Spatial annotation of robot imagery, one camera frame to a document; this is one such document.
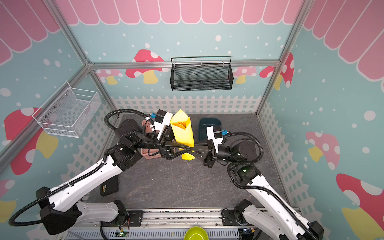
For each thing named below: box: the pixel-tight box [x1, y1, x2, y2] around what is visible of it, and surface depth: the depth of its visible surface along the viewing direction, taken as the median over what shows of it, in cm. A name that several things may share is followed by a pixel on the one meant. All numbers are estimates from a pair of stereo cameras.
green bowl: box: [183, 226, 209, 240], surface depth 70 cm
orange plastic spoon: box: [172, 121, 187, 130], surface depth 44 cm
